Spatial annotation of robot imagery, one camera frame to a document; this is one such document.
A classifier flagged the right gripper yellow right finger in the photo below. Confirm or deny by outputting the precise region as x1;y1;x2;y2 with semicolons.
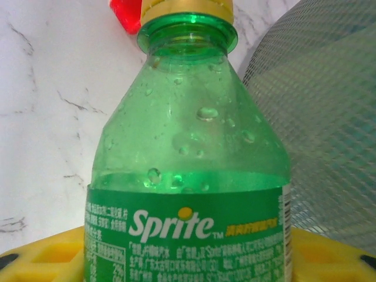
289;227;376;282

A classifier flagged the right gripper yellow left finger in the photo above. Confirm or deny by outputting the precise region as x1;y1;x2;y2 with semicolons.
0;226;88;282

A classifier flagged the green Sprite bottle yellow cap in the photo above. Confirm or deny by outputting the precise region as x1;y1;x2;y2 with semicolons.
83;0;293;282

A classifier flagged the grey metal mesh bin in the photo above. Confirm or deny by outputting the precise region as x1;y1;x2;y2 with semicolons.
242;0;376;256

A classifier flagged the red bottle cap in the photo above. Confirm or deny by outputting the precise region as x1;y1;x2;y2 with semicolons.
108;0;142;33

